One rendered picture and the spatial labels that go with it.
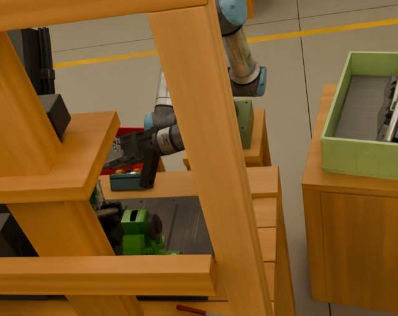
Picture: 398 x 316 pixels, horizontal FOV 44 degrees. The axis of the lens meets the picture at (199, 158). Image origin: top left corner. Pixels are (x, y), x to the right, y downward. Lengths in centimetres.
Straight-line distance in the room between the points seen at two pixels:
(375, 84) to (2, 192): 170
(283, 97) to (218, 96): 296
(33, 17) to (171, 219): 107
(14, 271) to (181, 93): 66
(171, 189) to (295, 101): 202
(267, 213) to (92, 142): 81
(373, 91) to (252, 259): 132
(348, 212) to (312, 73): 216
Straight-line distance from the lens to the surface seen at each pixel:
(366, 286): 239
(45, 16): 83
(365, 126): 209
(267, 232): 166
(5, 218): 150
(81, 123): 115
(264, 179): 181
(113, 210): 174
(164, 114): 148
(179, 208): 178
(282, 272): 219
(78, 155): 106
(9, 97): 96
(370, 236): 211
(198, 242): 165
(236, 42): 169
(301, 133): 342
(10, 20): 86
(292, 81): 395
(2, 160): 107
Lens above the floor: 214
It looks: 40 degrees down
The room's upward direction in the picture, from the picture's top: 15 degrees counter-clockwise
